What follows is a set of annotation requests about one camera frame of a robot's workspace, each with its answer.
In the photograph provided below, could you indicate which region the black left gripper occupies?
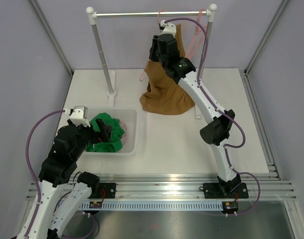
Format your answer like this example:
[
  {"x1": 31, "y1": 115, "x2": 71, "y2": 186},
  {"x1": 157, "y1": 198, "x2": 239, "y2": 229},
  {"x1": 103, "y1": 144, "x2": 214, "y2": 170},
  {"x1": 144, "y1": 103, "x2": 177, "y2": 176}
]
[{"x1": 68, "y1": 118, "x2": 112, "y2": 160}]

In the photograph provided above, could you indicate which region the green tank top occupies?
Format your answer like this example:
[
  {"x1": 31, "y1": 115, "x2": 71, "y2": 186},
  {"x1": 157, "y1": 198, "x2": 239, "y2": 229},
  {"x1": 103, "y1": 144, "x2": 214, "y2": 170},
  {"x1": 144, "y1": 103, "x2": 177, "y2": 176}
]
[{"x1": 86, "y1": 113, "x2": 126, "y2": 153}]

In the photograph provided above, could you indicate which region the mauve pink tank top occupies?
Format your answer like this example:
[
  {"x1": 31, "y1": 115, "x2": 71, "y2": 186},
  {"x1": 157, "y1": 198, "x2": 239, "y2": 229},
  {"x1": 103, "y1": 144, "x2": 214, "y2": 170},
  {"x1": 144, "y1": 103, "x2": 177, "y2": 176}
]
[{"x1": 119, "y1": 120, "x2": 128, "y2": 145}]

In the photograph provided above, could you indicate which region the pink hanger of brown top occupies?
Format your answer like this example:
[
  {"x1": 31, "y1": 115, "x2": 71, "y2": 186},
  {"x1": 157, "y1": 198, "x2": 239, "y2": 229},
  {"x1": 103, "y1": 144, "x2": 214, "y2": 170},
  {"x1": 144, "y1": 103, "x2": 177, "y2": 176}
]
[{"x1": 140, "y1": 9, "x2": 192, "y2": 82}]

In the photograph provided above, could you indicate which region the brown tank top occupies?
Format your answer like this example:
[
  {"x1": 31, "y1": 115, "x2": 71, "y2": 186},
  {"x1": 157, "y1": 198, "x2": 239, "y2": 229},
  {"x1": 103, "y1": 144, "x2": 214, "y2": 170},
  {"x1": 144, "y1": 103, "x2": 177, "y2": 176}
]
[{"x1": 139, "y1": 23, "x2": 195, "y2": 116}]

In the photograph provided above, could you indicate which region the pink hanger of green top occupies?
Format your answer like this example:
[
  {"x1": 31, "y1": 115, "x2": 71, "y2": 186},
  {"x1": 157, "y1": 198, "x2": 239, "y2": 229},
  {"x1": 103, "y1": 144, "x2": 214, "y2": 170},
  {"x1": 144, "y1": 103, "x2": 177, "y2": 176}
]
[{"x1": 186, "y1": 27, "x2": 205, "y2": 59}]

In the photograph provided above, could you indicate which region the pink hanger of mauve top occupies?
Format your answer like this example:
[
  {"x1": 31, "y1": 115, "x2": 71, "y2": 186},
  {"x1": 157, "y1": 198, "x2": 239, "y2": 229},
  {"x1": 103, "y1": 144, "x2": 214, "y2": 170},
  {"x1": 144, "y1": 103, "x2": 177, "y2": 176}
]
[{"x1": 195, "y1": 8, "x2": 204, "y2": 35}]

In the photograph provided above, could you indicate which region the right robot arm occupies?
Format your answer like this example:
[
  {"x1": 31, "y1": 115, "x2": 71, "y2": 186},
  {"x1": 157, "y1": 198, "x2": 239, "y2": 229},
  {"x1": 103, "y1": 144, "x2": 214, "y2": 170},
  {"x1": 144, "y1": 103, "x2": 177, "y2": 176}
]
[{"x1": 149, "y1": 34, "x2": 241, "y2": 198}]

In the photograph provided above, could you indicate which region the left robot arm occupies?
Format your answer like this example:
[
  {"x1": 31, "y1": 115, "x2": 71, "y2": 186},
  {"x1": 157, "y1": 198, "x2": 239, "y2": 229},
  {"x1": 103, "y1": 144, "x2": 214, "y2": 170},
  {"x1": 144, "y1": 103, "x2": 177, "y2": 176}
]
[{"x1": 17, "y1": 119, "x2": 112, "y2": 239}]

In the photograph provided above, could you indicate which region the white plastic basket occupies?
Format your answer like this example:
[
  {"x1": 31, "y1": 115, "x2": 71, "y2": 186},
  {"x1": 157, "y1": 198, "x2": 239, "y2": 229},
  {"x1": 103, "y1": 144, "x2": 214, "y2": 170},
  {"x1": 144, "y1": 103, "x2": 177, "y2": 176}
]
[{"x1": 83, "y1": 107, "x2": 139, "y2": 156}]

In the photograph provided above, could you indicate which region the white and silver clothes rack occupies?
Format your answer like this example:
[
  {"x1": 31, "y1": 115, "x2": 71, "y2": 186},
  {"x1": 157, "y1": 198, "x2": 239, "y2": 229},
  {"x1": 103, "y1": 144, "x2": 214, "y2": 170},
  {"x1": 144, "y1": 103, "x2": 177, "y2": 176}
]
[{"x1": 86, "y1": 3, "x2": 217, "y2": 107}]

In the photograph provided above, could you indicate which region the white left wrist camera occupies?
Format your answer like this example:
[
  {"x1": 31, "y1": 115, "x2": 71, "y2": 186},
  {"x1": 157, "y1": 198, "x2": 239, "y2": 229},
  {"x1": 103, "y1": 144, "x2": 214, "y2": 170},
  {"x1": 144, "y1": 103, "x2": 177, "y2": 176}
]
[{"x1": 64, "y1": 106, "x2": 91, "y2": 127}]

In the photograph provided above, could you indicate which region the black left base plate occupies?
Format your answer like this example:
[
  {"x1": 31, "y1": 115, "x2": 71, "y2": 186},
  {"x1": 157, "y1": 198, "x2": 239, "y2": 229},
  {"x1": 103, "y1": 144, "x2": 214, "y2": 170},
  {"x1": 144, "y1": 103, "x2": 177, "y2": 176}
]
[{"x1": 89, "y1": 183, "x2": 117, "y2": 199}]

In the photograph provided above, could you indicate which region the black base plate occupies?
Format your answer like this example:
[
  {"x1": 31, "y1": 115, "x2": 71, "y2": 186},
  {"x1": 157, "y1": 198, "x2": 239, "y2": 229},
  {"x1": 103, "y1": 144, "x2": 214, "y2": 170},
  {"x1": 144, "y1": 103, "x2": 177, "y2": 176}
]
[
  {"x1": 89, "y1": 183, "x2": 117, "y2": 199},
  {"x1": 199, "y1": 183, "x2": 249, "y2": 199}
]

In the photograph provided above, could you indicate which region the aluminium mounting rail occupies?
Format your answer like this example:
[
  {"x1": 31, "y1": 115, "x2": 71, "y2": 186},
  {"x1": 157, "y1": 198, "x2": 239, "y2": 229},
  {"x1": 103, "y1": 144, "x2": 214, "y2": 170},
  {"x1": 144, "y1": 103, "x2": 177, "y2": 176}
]
[{"x1": 26, "y1": 173, "x2": 298, "y2": 201}]

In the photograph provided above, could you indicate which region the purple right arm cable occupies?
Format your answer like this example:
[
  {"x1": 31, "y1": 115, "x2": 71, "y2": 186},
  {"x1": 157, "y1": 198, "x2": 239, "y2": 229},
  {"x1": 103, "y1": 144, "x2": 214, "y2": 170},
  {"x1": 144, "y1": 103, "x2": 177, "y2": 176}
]
[{"x1": 166, "y1": 17, "x2": 261, "y2": 217}]

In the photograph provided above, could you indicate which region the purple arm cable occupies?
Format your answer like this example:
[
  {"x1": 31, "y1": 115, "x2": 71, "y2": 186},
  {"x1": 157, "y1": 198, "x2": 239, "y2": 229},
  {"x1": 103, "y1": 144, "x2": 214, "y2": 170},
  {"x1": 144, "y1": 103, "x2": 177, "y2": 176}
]
[
  {"x1": 166, "y1": 17, "x2": 261, "y2": 217},
  {"x1": 24, "y1": 109, "x2": 67, "y2": 235}
]

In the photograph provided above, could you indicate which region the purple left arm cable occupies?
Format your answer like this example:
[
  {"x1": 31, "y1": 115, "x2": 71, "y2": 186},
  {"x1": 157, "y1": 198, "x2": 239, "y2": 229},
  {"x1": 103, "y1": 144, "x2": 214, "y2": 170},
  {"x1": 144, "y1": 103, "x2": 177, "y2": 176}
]
[{"x1": 24, "y1": 109, "x2": 67, "y2": 235}]

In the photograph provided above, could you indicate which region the white slotted cable duct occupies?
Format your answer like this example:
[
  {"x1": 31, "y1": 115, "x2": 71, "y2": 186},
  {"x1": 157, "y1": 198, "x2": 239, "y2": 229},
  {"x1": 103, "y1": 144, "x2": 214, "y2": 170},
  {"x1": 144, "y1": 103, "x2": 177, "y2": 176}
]
[{"x1": 80, "y1": 201, "x2": 223, "y2": 211}]

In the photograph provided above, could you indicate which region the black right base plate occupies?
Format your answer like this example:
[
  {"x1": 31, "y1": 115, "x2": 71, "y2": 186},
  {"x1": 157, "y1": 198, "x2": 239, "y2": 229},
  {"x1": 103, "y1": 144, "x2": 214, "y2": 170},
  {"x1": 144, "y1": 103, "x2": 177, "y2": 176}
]
[{"x1": 199, "y1": 183, "x2": 249, "y2": 199}]

